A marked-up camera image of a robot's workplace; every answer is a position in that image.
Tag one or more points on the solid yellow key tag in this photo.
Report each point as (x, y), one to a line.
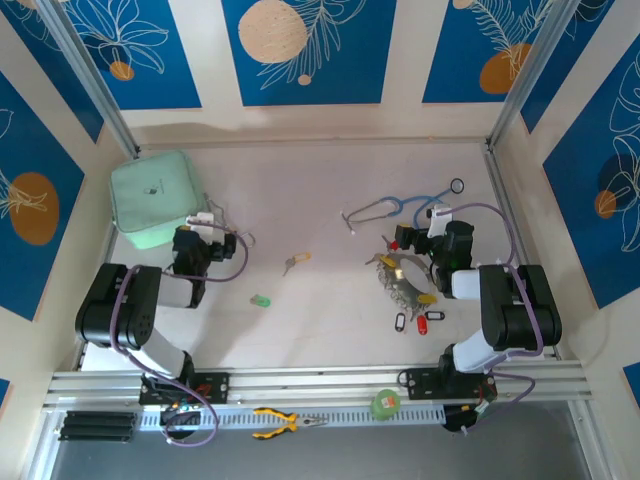
(427, 298)

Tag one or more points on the key with red tag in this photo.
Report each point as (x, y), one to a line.
(394, 245)

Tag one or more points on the steel keyring plate with rings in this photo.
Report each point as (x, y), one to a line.
(395, 275)

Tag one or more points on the key with solid yellow tag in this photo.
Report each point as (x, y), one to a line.
(389, 261)

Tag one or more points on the black key tag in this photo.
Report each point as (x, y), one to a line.
(440, 316)
(399, 322)

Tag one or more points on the key with green tag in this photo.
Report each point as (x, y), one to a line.
(261, 301)

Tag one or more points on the red key tag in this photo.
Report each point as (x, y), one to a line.
(423, 326)

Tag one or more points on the key with yellow frame tag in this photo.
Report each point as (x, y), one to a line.
(300, 258)

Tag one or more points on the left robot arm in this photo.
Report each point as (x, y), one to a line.
(175, 292)

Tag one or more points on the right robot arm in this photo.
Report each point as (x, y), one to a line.
(525, 310)

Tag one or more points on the mint green zip pouch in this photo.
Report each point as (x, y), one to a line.
(150, 200)

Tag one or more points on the blue stethoscope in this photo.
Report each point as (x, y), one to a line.
(392, 202)

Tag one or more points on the green tape roll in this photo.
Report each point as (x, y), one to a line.
(384, 406)

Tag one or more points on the black ribbed block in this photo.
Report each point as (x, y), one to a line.
(97, 426)

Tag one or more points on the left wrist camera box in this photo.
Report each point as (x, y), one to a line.
(202, 220)

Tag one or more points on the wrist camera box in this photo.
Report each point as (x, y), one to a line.
(440, 220)
(202, 220)

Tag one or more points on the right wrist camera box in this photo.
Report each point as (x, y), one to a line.
(440, 220)

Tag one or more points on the blue floral wall panel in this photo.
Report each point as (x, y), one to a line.
(450, 60)
(50, 75)
(350, 75)
(50, 165)
(590, 50)
(575, 225)
(165, 75)

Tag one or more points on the aluminium corner post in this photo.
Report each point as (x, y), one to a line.
(95, 80)
(529, 75)

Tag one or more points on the aluminium front rail frame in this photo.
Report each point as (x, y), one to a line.
(320, 385)

